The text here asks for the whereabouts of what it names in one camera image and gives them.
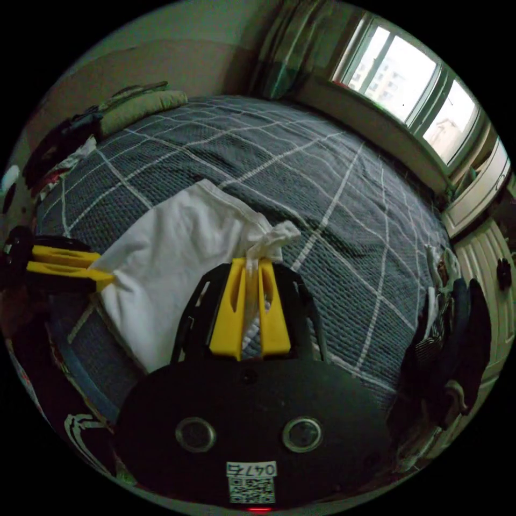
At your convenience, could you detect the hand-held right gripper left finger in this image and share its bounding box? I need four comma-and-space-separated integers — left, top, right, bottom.
209, 258, 247, 361

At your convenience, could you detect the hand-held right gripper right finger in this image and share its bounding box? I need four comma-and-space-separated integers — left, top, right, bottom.
257, 261, 292, 360

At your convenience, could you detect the white short sleeve shirt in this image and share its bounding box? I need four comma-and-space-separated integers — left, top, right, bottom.
88, 178, 302, 374

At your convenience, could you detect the pile of clothes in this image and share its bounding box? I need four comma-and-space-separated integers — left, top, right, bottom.
397, 241, 495, 448
22, 109, 102, 200

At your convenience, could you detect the person's body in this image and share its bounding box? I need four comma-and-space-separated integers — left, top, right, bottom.
0, 290, 124, 478

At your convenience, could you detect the olive green pillow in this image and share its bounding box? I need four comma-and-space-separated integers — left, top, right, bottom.
99, 90, 189, 137

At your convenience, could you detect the white cupboard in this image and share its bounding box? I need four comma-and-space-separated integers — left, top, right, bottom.
440, 136, 516, 388

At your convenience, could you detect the green curtain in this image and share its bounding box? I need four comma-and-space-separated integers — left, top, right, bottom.
257, 0, 366, 102

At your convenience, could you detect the window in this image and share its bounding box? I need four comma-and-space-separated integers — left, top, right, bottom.
331, 14, 486, 167

